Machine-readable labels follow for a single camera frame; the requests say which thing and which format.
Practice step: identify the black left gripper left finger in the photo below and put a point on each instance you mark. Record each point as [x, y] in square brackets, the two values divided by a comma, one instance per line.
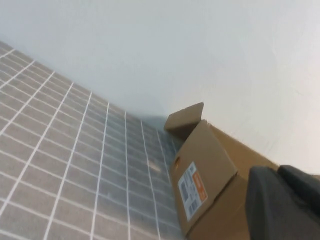
[275, 212]

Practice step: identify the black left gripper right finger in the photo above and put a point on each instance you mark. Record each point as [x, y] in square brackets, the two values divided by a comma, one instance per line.
[305, 187]

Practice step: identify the brown cardboard shoe box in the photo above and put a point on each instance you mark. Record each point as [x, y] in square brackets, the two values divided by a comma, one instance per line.
[212, 150]

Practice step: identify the grey white-checked tablecloth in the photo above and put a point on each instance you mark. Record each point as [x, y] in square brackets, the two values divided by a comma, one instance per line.
[50, 137]

